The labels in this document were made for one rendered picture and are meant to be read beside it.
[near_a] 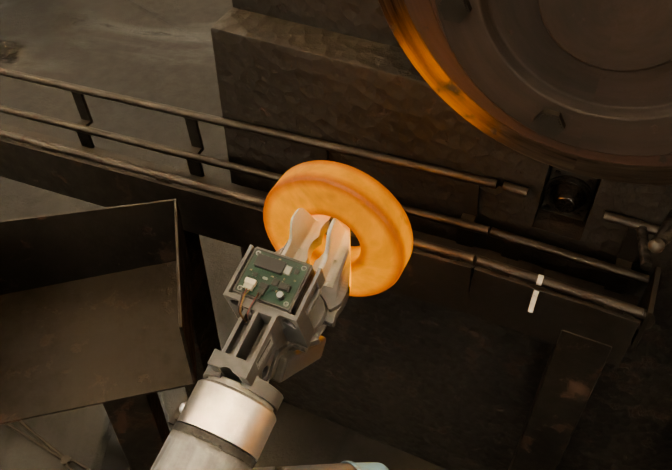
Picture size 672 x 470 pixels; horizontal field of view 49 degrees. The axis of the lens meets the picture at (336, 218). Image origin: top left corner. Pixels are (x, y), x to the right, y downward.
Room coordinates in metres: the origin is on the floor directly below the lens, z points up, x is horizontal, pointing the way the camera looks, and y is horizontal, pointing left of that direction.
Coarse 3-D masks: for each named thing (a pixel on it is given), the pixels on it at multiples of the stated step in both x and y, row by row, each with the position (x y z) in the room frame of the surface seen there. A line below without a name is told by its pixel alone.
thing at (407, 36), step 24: (384, 0) 0.63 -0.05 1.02; (408, 24) 0.62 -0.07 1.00; (408, 48) 0.62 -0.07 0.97; (432, 72) 0.60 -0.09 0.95; (456, 96) 0.59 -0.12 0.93; (480, 120) 0.58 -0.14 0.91; (504, 144) 0.57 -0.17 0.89; (528, 144) 0.56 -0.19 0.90; (576, 168) 0.54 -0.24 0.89; (600, 168) 0.53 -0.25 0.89; (624, 168) 0.52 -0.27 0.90; (648, 168) 0.51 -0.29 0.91
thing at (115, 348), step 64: (0, 256) 0.63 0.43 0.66; (64, 256) 0.64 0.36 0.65; (128, 256) 0.65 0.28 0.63; (0, 320) 0.58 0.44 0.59; (64, 320) 0.57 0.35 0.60; (128, 320) 0.57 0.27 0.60; (192, 320) 0.56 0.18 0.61; (0, 384) 0.48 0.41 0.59; (64, 384) 0.48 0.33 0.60; (128, 384) 0.47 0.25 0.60; (192, 384) 0.47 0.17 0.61; (128, 448) 0.52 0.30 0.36
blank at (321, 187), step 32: (320, 160) 0.54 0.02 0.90; (288, 192) 0.52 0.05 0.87; (320, 192) 0.51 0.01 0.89; (352, 192) 0.50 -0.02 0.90; (384, 192) 0.51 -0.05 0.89; (288, 224) 0.52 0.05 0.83; (352, 224) 0.49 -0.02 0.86; (384, 224) 0.48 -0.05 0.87; (352, 256) 0.50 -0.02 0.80; (384, 256) 0.48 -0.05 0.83; (352, 288) 0.49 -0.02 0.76; (384, 288) 0.47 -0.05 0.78
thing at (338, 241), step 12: (336, 228) 0.47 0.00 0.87; (348, 228) 0.50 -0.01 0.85; (336, 240) 0.47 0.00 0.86; (348, 240) 0.48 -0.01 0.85; (324, 252) 0.45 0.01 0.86; (336, 252) 0.47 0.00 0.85; (324, 264) 0.44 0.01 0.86; (336, 264) 0.46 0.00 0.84; (324, 276) 0.44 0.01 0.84; (336, 276) 0.45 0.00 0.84
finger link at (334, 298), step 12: (348, 252) 0.47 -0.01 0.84; (348, 264) 0.46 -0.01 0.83; (348, 276) 0.45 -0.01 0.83; (324, 288) 0.43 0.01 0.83; (336, 288) 0.43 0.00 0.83; (348, 288) 0.44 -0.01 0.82; (324, 300) 0.42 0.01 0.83; (336, 300) 0.42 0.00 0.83; (336, 312) 0.41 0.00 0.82; (324, 324) 0.41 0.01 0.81
